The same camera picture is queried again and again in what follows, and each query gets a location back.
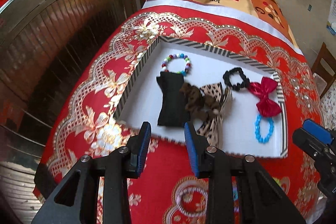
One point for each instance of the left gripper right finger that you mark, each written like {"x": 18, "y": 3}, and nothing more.
{"x": 237, "y": 179}

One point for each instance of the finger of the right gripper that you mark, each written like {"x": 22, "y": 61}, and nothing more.
{"x": 317, "y": 132}

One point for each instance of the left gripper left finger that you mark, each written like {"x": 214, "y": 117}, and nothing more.
{"x": 75, "y": 198}

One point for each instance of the red satin bow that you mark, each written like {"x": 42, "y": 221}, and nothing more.
{"x": 266, "y": 107}

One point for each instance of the leopard print bow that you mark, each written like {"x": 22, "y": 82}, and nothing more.
{"x": 218, "y": 100}

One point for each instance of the brown scrunchie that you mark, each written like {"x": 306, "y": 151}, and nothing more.
{"x": 203, "y": 107}

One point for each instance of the red floral tablecloth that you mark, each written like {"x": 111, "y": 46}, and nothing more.
{"x": 86, "y": 124}

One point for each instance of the striped white tray box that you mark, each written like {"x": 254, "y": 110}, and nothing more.
{"x": 235, "y": 102}

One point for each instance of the black velvet pouch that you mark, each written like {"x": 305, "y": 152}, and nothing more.
{"x": 173, "y": 113}

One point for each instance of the brown wooden chair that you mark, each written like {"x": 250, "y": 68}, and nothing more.
{"x": 323, "y": 70}

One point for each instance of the wall calendar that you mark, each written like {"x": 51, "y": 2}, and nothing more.
{"x": 331, "y": 21}

